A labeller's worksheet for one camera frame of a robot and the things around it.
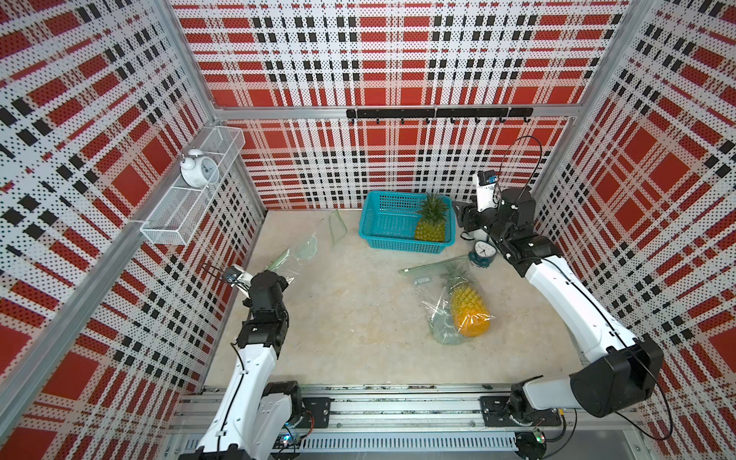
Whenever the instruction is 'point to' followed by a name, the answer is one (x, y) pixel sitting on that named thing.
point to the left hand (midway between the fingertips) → (269, 272)
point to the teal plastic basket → (387, 220)
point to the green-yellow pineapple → (430, 222)
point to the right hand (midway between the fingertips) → (468, 199)
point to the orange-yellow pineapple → (470, 308)
